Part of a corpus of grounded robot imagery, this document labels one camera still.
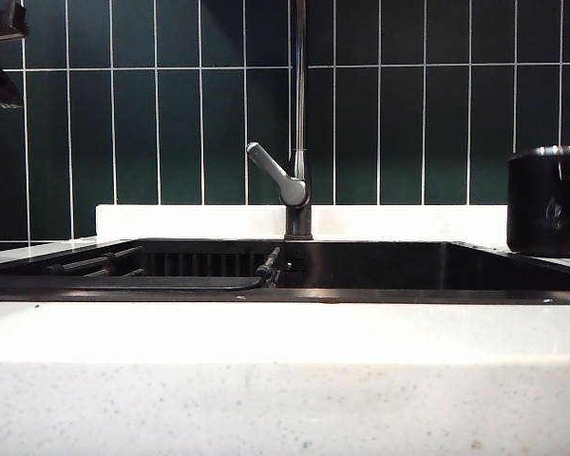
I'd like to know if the grey faucet lever handle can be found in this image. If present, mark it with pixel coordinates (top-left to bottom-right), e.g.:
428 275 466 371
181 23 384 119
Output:
245 141 311 208

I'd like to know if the black steel-rimmed mug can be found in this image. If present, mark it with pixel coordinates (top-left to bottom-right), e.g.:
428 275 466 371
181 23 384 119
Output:
506 144 570 259

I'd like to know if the black sink drying rack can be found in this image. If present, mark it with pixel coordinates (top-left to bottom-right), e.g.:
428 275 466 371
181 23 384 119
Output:
0 244 282 292

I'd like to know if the white countertop backsplash ledge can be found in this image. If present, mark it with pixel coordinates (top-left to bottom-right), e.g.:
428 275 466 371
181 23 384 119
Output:
95 203 510 241

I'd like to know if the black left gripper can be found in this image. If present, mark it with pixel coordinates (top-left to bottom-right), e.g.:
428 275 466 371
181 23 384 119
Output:
0 0 30 109

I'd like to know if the black kitchen sink basin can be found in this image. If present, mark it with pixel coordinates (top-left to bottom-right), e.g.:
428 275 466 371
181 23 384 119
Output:
0 237 570 305

